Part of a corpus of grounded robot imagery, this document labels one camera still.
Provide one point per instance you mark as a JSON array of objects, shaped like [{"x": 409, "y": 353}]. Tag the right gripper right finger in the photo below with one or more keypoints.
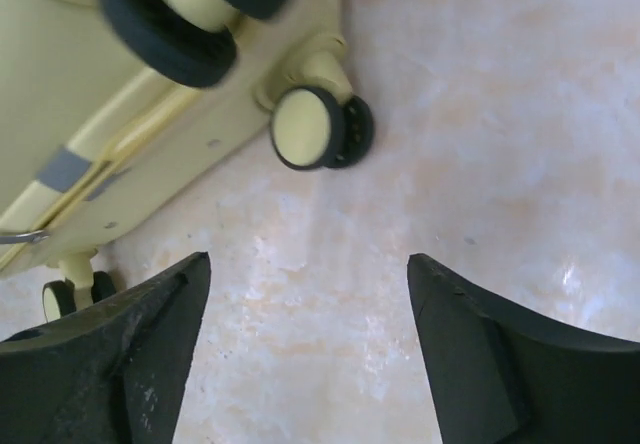
[{"x": 499, "y": 372}]

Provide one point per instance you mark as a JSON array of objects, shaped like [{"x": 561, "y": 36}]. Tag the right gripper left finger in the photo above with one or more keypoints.
[{"x": 114, "y": 372}]

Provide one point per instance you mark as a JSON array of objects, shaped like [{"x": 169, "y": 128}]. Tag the yellow suitcase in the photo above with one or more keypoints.
[{"x": 109, "y": 108}]

